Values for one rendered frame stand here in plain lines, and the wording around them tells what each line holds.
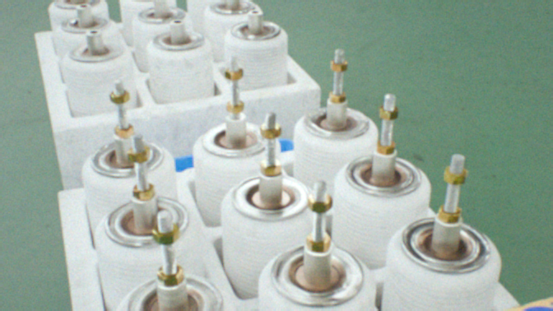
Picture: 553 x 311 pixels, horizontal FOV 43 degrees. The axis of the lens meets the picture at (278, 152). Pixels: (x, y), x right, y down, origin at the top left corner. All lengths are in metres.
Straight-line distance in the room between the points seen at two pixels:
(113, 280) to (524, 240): 0.64
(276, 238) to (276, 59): 0.46
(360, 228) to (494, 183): 0.54
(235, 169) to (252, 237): 0.11
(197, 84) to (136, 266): 0.45
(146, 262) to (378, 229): 0.22
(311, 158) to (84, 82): 0.36
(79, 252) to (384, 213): 0.31
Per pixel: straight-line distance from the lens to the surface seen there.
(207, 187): 0.75
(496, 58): 1.69
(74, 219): 0.79
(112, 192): 0.71
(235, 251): 0.66
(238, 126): 0.74
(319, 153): 0.76
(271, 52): 1.03
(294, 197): 0.66
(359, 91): 1.46
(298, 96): 1.04
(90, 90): 0.99
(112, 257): 0.62
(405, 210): 0.67
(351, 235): 0.70
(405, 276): 0.59
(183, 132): 1.01
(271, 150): 0.63
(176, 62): 0.99
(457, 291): 0.59
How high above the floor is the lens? 0.62
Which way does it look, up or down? 30 degrees down
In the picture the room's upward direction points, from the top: straight up
